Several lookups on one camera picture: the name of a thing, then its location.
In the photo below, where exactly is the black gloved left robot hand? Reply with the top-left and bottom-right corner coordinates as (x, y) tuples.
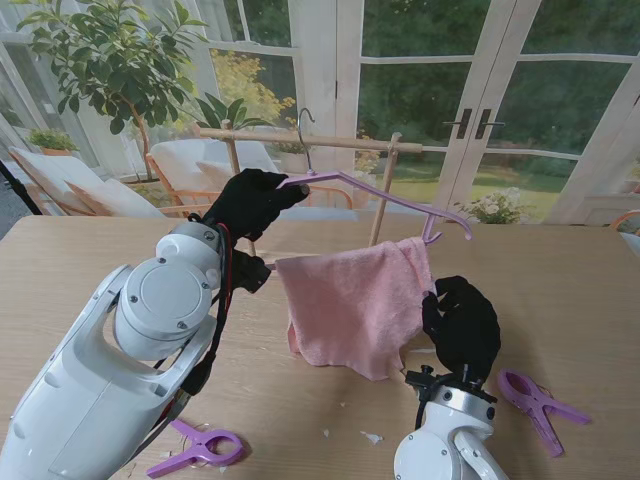
(199, 168), (310, 242)

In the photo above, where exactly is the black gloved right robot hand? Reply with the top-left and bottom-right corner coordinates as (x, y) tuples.
(421, 275), (502, 384)

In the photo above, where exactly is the pink square towel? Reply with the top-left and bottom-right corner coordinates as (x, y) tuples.
(273, 236), (436, 382)

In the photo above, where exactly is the purple plastic clothes peg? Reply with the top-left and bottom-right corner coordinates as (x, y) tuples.
(497, 368), (594, 458)
(146, 418), (247, 478)

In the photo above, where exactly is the purple clothes hanger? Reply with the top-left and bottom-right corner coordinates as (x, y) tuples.
(264, 107), (474, 269)

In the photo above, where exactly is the white cushioned lounge chair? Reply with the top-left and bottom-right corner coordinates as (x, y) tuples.
(7, 144), (169, 219)
(144, 138), (354, 221)

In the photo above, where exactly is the white flowering pot plant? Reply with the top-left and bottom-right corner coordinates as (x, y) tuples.
(452, 187), (534, 225)

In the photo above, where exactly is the wooden hanging rack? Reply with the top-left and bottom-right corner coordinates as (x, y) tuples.
(192, 119), (424, 256)

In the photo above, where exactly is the leafy potted tree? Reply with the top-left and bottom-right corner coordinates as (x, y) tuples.
(17, 0), (211, 184)

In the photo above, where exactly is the small green pot plant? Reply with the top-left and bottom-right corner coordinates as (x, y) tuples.
(27, 127), (79, 157)

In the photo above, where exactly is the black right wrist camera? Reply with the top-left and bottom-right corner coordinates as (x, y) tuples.
(404, 364), (441, 394)

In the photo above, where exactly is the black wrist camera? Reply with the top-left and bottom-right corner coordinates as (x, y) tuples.
(404, 364), (441, 394)
(230, 249), (274, 295)

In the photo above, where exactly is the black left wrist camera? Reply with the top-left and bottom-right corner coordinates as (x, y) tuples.
(230, 249), (274, 295)

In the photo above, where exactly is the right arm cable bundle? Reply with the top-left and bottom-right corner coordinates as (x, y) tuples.
(413, 387), (436, 431)

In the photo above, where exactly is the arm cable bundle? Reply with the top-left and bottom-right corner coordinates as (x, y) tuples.
(144, 224), (236, 446)
(413, 387), (436, 431)

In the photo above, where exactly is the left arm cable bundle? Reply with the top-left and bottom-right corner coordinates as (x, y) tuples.
(144, 224), (236, 446)

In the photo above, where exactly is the dark door handle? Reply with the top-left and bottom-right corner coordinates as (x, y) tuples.
(474, 107), (506, 141)
(442, 107), (474, 141)

